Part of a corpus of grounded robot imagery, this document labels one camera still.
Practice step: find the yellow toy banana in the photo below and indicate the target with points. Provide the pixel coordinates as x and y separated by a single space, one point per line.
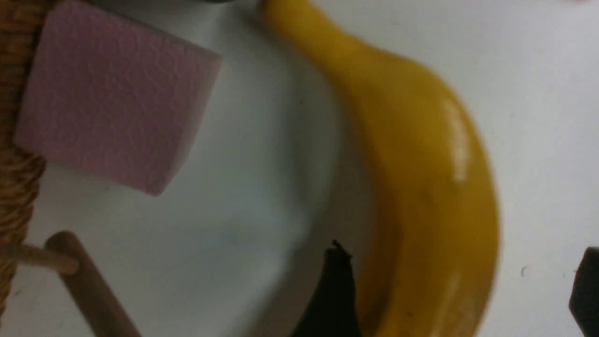
432 260

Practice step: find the pink foam cube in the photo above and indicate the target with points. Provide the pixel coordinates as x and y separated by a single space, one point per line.
114 97

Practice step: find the wooden basket toggle clasp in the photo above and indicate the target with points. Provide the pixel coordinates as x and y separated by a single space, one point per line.
65 254

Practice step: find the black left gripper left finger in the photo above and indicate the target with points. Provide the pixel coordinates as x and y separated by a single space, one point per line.
331 312

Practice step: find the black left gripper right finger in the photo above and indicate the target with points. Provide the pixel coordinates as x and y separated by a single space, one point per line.
584 299

